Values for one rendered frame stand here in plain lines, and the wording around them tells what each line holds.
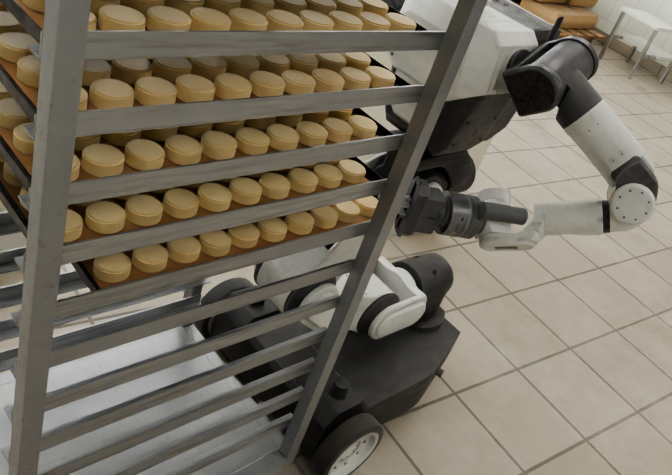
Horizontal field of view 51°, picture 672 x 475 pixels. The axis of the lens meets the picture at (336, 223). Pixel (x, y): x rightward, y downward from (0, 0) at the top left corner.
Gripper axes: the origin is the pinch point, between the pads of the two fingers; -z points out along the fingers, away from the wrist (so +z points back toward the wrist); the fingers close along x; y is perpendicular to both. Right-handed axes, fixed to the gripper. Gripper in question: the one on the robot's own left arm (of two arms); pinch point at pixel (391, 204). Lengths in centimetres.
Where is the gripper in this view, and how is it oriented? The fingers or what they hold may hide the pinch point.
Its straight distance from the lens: 138.0
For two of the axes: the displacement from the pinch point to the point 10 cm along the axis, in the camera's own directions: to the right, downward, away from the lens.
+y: 1.8, 5.9, -7.9
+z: 9.4, 1.4, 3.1
